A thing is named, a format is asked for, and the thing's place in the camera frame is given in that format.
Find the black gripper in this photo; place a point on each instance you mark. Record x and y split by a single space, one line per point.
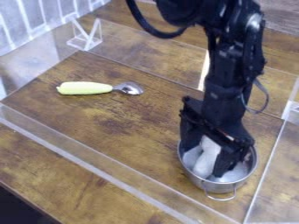
215 117

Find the white red plush mushroom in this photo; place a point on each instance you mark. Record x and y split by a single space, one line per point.
200 159

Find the clear acrylic triangle stand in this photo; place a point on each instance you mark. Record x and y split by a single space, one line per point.
85 40

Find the yellow handled metal spoon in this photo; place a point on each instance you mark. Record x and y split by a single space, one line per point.
93 88

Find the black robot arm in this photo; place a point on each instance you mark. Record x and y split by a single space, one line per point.
234 24

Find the clear acrylic wall panel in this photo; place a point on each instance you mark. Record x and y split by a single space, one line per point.
275 203

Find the silver metal pot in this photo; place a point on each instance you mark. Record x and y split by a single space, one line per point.
215 190

